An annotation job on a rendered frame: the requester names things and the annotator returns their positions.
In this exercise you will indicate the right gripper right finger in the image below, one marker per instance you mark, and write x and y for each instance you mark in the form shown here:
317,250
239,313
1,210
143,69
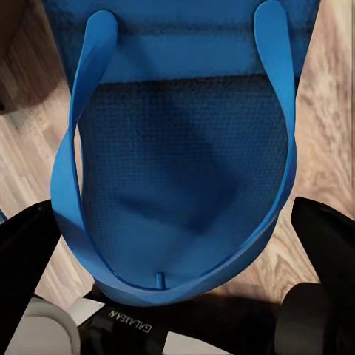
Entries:
328,238

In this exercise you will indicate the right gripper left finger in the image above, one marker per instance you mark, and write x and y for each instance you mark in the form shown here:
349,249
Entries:
27,242

